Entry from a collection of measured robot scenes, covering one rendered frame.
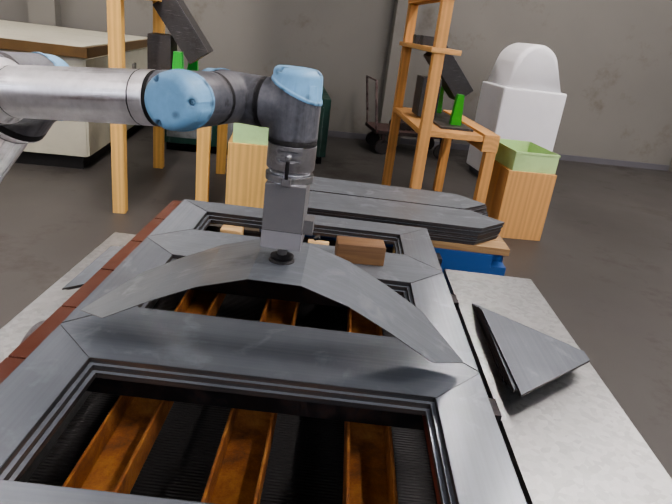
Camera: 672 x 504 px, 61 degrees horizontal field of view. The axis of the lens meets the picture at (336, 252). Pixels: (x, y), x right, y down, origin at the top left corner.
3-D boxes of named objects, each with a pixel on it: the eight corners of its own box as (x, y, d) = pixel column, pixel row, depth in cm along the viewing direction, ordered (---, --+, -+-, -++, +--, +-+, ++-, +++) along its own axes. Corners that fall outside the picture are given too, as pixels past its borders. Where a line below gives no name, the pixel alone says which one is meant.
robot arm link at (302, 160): (318, 141, 90) (314, 152, 83) (315, 169, 92) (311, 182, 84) (272, 135, 90) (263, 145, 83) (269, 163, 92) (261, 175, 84)
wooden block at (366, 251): (380, 257, 146) (383, 239, 144) (383, 266, 140) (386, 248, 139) (334, 253, 145) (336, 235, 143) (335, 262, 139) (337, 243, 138)
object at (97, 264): (164, 250, 175) (164, 238, 173) (113, 309, 138) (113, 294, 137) (124, 245, 175) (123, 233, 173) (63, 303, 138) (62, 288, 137)
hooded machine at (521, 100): (481, 181, 619) (511, 40, 566) (463, 167, 681) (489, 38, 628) (545, 188, 627) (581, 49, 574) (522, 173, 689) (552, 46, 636)
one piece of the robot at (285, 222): (328, 168, 83) (316, 269, 89) (331, 155, 91) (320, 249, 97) (261, 159, 83) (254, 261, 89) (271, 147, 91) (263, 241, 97)
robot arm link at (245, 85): (178, 64, 80) (248, 75, 78) (217, 65, 91) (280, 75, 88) (175, 120, 83) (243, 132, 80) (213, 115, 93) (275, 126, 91)
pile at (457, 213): (482, 212, 216) (486, 197, 214) (509, 250, 179) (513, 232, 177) (275, 187, 215) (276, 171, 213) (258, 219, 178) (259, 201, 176)
